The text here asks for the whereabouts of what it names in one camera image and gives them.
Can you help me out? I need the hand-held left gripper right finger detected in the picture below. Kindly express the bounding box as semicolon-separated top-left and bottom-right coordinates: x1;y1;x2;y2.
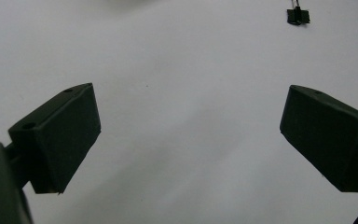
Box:
279;84;358;193

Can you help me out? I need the white table cover sheet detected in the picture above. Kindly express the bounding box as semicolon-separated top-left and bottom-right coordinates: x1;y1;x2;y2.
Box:
0;0;358;224

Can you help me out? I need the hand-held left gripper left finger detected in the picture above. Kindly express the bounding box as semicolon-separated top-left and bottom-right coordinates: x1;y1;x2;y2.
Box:
4;82;102;195

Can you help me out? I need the black binder clip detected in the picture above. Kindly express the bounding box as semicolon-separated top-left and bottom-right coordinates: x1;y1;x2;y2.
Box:
286;0;311;26

